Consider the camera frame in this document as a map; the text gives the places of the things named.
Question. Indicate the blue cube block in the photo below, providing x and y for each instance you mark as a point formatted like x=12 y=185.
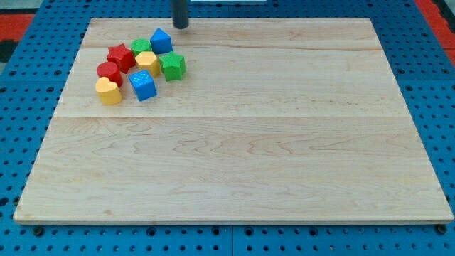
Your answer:
x=143 y=85

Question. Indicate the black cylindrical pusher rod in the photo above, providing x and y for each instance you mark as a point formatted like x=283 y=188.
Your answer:
x=179 y=13

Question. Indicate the blue triangle block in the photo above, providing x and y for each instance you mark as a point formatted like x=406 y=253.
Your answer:
x=161 y=42

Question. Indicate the green star block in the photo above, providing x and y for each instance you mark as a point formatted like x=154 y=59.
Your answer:
x=173 y=66

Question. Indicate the red star block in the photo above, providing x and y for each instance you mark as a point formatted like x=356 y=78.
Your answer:
x=122 y=57

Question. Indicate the red cylinder block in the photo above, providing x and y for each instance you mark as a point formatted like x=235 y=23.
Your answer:
x=111 y=71

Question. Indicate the light wooden board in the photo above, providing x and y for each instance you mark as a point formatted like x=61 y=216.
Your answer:
x=277 y=121

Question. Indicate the green cylinder block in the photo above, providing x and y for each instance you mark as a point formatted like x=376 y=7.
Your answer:
x=140 y=45

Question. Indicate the yellow hexagon block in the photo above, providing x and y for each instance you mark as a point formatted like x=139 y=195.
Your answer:
x=147 y=60

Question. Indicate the yellow heart block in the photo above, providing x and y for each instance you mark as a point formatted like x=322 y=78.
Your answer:
x=108 y=91

